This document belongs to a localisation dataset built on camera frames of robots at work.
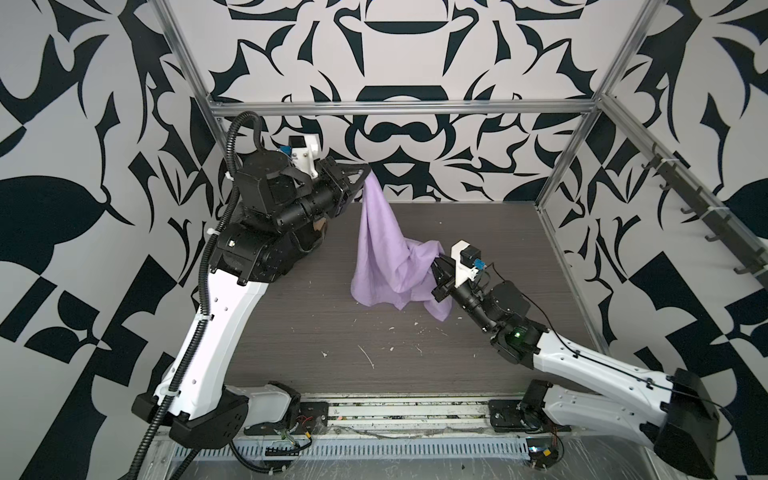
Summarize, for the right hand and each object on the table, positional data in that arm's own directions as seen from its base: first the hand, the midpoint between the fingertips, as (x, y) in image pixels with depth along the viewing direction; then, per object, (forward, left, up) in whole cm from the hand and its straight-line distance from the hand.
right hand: (432, 251), depth 65 cm
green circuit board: (-33, -26, -35) cm, 55 cm away
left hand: (+4, +12, +21) cm, 25 cm away
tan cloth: (+35, +35, -30) cm, 58 cm away
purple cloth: (-3, +9, -3) cm, 10 cm away
